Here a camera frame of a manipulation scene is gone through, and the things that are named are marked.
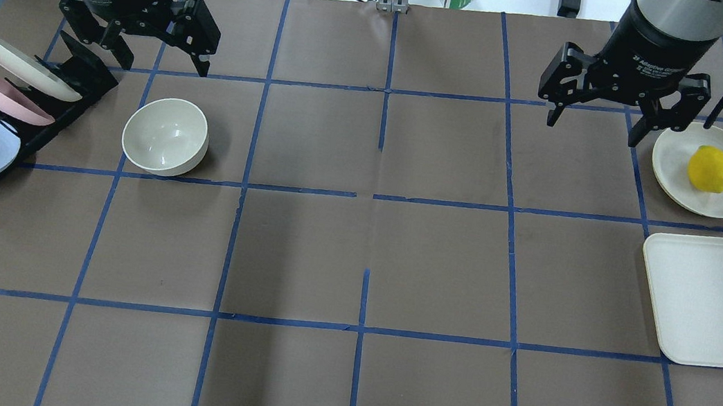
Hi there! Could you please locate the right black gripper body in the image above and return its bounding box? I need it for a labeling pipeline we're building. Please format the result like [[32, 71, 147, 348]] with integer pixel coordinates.
[[590, 5, 708, 104]]

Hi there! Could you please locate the yellow lemon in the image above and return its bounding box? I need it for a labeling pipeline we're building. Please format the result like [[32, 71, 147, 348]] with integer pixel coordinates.
[[687, 144, 723, 195]]

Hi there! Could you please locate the cream ceramic bowl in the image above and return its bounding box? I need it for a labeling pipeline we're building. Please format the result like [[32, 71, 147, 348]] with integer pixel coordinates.
[[120, 98, 209, 177]]

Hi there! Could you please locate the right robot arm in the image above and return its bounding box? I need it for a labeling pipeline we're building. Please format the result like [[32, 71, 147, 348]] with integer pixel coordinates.
[[538, 0, 723, 147]]

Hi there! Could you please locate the black dish rack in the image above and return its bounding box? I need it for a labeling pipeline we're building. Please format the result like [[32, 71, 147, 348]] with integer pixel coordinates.
[[0, 31, 118, 181]]

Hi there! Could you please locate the cream round plate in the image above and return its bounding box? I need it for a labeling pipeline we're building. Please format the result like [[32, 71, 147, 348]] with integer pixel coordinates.
[[652, 122, 723, 219]]

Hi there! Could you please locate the cream plate in rack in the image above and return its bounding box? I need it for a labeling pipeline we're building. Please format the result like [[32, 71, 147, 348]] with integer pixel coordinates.
[[0, 38, 82, 103]]

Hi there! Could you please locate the cream rectangular tray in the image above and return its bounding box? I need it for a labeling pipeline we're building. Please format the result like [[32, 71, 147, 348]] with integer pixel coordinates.
[[642, 233, 723, 368]]

